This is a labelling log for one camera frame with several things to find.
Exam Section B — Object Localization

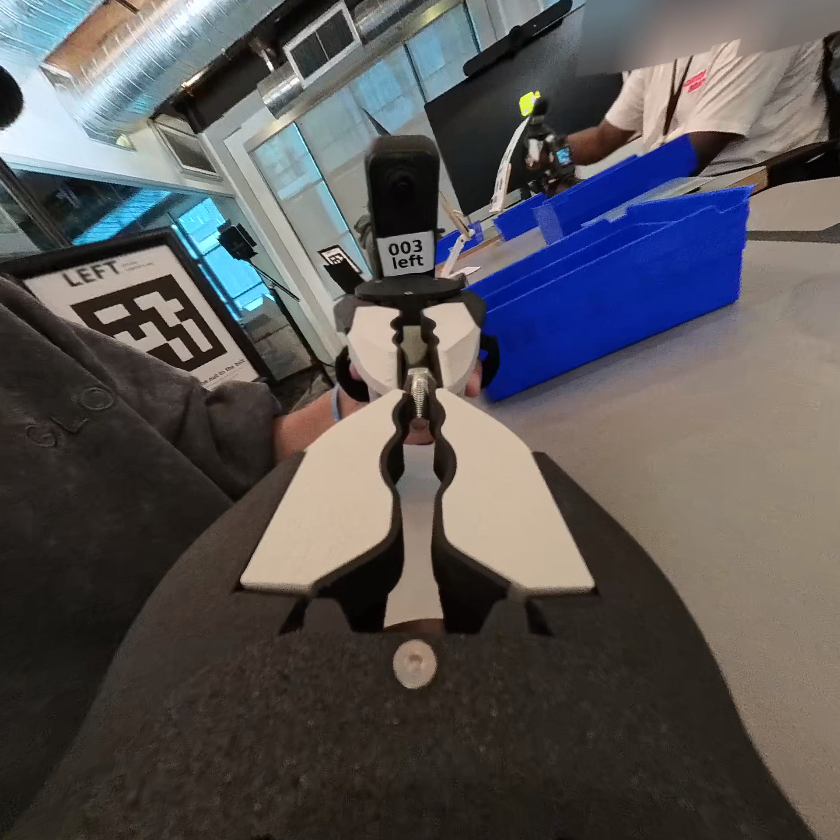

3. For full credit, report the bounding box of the blue plastic bin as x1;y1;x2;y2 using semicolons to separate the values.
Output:
491;132;704;245
466;217;752;403
462;184;757;283

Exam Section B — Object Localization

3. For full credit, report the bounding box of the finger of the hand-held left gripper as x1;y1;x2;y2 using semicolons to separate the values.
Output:
344;305;410;396
423;305;483;399

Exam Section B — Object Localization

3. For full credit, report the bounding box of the black white marker board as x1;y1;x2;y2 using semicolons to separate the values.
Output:
0;229;271;393

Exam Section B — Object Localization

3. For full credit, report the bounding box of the person's left hand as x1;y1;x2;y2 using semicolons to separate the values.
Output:
344;388;397;427

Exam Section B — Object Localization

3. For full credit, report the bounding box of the black pole stand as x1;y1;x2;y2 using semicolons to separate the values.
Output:
0;66;26;131

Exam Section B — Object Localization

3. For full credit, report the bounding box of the black monitor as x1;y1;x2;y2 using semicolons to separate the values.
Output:
422;0;634;219

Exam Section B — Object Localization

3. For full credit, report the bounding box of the grey desk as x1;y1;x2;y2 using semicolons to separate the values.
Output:
434;178;840;840

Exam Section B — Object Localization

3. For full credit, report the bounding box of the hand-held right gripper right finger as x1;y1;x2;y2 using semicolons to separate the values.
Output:
420;389;595;620

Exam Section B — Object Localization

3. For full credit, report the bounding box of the silver ventilation duct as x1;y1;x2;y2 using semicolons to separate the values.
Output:
37;0;286;140

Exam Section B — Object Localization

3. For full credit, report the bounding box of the person's left forearm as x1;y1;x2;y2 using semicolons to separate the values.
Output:
269;389;340;463

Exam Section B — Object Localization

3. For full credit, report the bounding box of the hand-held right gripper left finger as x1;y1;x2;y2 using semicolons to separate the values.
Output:
239;389;418;620

